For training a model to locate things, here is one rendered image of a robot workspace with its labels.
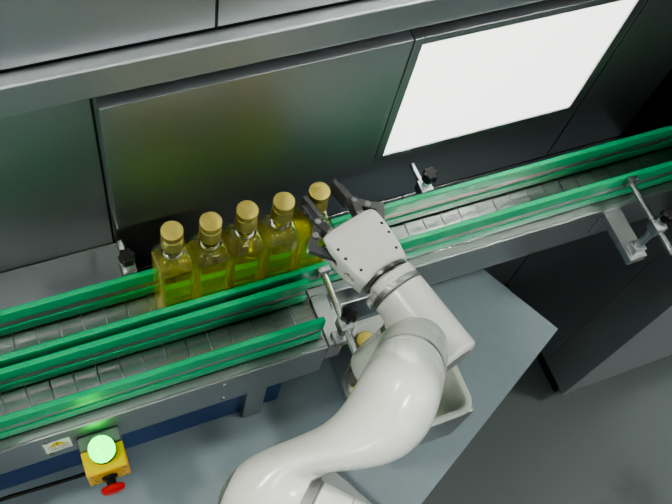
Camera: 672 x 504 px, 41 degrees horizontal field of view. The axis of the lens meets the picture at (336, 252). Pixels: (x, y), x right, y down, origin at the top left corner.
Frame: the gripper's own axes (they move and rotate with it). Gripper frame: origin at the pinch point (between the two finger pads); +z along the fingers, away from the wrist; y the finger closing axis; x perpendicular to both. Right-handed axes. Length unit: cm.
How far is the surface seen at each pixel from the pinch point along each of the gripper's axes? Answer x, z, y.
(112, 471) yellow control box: -34, -9, -45
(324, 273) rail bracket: -19.0, -4.1, 0.0
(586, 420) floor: -132, -53, 82
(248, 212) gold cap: 1.1, 4.1, -11.4
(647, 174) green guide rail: -20, -21, 66
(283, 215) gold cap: -0.4, 1.5, -6.7
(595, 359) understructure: -96, -42, 77
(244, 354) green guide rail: -23.5, -7.4, -18.4
